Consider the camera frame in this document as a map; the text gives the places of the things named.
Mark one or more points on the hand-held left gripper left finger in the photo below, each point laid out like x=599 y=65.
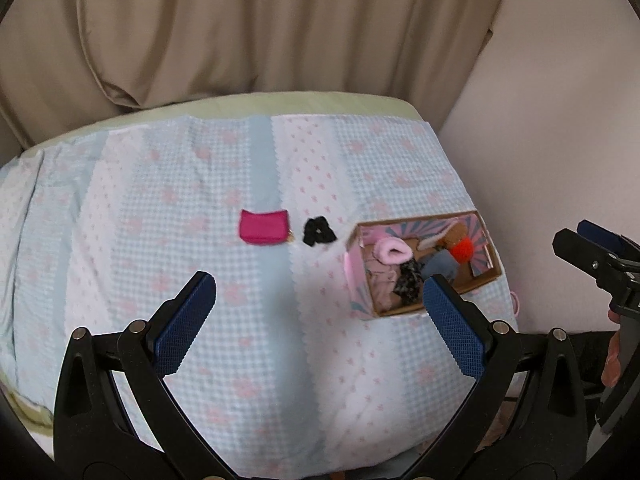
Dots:
x=182 y=325

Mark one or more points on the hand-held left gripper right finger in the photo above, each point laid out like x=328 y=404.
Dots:
x=455 y=325

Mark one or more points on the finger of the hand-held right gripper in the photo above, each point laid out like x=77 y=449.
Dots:
x=580 y=255
x=607 y=241

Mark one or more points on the grey scrunchie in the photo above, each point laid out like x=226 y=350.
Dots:
x=442 y=265

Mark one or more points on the black patterned scrunchie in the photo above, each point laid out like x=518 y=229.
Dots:
x=407 y=282

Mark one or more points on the cardboard box with pink print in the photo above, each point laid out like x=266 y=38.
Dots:
x=480 y=260

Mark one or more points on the dusty pink scrunchie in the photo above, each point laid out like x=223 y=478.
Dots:
x=382 y=290

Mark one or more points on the pink fluffy scrunchie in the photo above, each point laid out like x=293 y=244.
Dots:
x=387 y=255

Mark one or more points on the person's right hand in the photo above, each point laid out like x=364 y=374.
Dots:
x=611 y=360

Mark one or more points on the blue pink patterned blanket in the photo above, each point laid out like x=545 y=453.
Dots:
x=225 y=310

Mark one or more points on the pink loop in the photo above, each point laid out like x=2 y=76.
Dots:
x=517 y=305

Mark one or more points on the person's dark clothing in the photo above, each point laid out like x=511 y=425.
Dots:
x=585 y=360

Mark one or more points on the magenta pouch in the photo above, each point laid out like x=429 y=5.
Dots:
x=262 y=227

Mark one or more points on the beige curtain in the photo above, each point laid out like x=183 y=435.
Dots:
x=300 y=25
x=40 y=60

